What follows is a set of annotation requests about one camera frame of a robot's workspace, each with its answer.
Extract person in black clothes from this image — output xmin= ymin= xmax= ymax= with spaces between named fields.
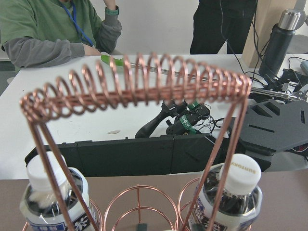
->
xmin=190 ymin=0 xmax=257 ymax=54

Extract black thermos bottle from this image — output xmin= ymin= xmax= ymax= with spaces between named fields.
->
xmin=259 ymin=9 xmax=306 ymax=82

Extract black plastic bracket parts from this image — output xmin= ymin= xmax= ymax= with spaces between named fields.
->
xmin=58 ymin=99 xmax=308 ymax=177

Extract reacher grabber tool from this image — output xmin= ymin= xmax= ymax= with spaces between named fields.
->
xmin=100 ymin=54 xmax=308 ymax=102

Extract person in green sweater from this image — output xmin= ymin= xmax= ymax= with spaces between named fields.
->
xmin=0 ymin=0 xmax=122 ymax=68

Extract copper wire bottle rack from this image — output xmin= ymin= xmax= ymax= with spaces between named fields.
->
xmin=20 ymin=53 xmax=251 ymax=231

